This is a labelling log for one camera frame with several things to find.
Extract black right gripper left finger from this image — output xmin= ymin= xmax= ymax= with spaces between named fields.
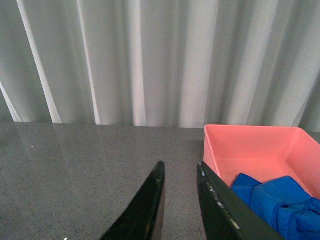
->
xmin=101 ymin=161 xmax=165 ymax=240

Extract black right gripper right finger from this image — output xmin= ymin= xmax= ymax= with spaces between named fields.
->
xmin=197 ymin=162 xmax=283 ymax=240

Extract blue microfiber cloth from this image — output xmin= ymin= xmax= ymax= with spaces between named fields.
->
xmin=231 ymin=173 xmax=320 ymax=240

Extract pink plastic bin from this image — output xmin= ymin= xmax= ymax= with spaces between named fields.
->
xmin=203 ymin=124 xmax=320 ymax=198

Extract white pleated curtain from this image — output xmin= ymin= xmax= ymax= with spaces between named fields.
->
xmin=0 ymin=0 xmax=320 ymax=132

